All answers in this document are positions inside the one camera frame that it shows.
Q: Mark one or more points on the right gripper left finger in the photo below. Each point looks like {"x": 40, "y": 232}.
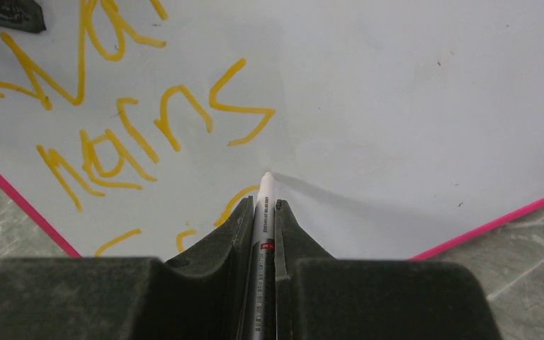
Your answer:
{"x": 195, "y": 295}

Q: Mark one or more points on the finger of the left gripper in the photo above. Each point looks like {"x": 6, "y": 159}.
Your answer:
{"x": 22, "y": 15}

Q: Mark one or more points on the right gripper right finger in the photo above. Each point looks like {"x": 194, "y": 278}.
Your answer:
{"x": 321, "y": 297}

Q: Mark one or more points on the white marker pen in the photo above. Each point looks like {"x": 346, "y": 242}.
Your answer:
{"x": 259, "y": 319}

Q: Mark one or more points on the whiteboard with red rim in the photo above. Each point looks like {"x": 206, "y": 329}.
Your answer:
{"x": 393, "y": 128}

